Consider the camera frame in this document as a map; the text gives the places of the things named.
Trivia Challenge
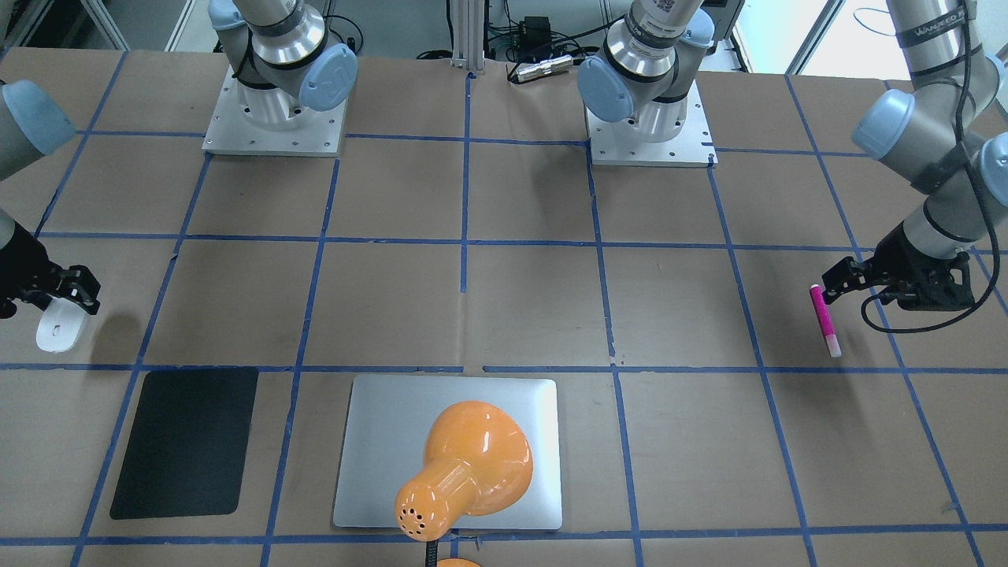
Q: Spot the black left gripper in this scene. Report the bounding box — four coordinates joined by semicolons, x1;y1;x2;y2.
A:
821;224;928;304

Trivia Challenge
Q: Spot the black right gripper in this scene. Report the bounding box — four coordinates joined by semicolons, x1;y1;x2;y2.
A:
1;221;101;319

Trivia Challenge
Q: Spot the pink marker pen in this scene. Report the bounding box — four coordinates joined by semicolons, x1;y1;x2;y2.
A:
809;284;843;358

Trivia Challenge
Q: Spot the white computer mouse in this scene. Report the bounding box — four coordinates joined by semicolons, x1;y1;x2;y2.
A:
35;298;89;353

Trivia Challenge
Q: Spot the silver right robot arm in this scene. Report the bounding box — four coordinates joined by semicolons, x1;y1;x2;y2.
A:
1;80;101;319

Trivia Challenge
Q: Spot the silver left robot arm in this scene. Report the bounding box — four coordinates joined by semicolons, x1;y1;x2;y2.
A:
822;1;1006;311

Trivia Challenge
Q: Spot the black mousepad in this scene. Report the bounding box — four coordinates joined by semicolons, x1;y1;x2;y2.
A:
110;367;259;521

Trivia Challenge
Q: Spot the silver closed laptop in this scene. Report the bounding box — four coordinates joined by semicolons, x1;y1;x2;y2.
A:
332;374;564;541

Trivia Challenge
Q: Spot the silver metal cylinder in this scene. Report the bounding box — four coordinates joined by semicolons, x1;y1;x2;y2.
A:
506;54;576;85

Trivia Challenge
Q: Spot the black electronics box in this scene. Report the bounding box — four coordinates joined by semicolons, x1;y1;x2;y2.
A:
516;16;552;58

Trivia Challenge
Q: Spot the orange desk lamp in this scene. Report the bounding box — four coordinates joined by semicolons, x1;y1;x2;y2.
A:
394;401;534;566

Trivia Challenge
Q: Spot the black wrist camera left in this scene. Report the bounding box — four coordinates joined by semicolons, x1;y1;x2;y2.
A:
896;250;976;312

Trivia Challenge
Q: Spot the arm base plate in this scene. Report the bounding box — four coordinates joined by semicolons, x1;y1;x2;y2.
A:
202;69;348;158
584;83;719;168

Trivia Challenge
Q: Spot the aluminium frame post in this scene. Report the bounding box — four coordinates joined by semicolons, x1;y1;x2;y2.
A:
447;0;488;76

